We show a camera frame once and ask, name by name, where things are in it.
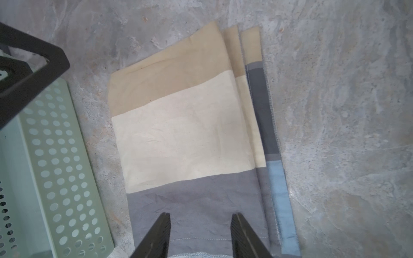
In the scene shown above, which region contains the green plastic basket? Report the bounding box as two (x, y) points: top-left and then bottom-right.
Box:
(1, 78), (114, 258)

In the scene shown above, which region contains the beige grey striped pillowcase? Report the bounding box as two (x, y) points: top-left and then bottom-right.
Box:
(108, 22), (301, 258)

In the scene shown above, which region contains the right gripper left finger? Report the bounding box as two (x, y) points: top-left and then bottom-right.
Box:
(130, 212), (171, 258)

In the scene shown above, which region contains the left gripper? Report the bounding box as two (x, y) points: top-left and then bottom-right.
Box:
(1, 23), (70, 128)

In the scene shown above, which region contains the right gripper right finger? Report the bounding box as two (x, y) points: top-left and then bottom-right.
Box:
(230, 213), (272, 258)

